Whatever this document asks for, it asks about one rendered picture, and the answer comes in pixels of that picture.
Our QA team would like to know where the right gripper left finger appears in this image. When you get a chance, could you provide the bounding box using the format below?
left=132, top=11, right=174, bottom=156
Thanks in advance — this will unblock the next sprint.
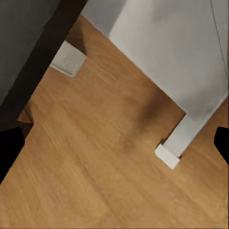
left=0, top=127, right=25, bottom=184

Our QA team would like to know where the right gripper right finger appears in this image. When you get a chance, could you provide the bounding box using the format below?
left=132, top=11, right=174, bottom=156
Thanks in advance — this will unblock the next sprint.
left=214, top=127, right=229, bottom=165

